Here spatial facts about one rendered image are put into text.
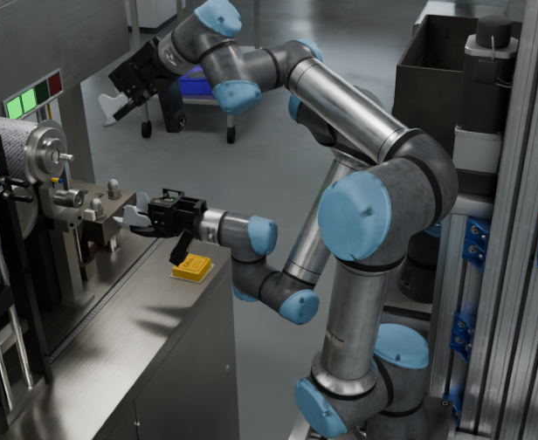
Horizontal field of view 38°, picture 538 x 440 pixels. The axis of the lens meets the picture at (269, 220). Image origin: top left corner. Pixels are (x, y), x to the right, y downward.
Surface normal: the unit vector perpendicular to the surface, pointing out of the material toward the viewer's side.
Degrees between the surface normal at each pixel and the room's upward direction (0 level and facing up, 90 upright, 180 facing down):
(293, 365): 0
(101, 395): 0
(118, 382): 0
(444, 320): 90
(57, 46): 90
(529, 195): 90
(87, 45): 90
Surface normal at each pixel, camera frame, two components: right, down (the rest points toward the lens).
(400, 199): 0.46, -0.18
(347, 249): -0.80, 0.18
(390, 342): 0.09, -0.88
